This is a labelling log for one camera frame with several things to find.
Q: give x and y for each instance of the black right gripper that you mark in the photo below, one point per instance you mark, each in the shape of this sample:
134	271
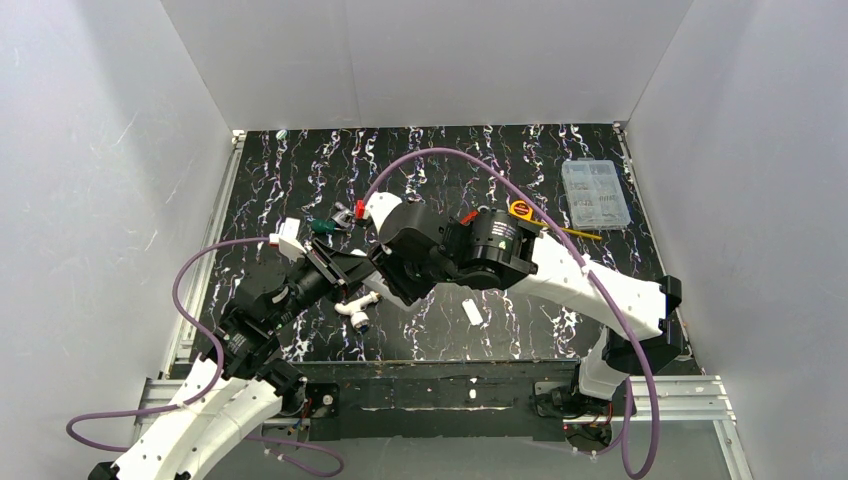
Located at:
389	266

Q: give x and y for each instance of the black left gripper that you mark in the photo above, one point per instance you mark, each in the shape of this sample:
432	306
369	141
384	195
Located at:
333	267

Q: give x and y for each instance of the white remote battery cover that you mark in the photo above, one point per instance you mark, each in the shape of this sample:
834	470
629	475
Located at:
472	312

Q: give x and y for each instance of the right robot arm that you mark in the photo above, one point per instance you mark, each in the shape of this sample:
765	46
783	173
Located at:
418	249

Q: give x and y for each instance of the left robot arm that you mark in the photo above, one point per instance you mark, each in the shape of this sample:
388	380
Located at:
237	384

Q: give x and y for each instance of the white plastic valve fitting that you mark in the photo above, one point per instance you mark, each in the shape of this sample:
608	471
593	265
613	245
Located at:
355	310

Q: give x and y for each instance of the yellow tape measure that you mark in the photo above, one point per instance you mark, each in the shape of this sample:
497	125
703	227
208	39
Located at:
521	210

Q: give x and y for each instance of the clear plastic screw box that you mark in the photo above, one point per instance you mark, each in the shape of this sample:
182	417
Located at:
595	198

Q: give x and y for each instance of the green handled screwdriver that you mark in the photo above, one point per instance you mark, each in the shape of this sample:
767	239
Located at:
319	226

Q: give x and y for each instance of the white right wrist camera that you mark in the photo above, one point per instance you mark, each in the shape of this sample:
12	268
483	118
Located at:
376	209

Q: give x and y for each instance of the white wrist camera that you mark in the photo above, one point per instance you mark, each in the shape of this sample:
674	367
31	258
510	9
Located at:
285	239
376	209

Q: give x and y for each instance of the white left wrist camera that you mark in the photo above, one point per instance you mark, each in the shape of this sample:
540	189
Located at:
285	239

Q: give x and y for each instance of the red handled ratchet wrench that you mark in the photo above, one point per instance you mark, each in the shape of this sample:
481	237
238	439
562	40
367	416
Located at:
469	216

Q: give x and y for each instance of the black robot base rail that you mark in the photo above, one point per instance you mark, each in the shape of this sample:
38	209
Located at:
449	399

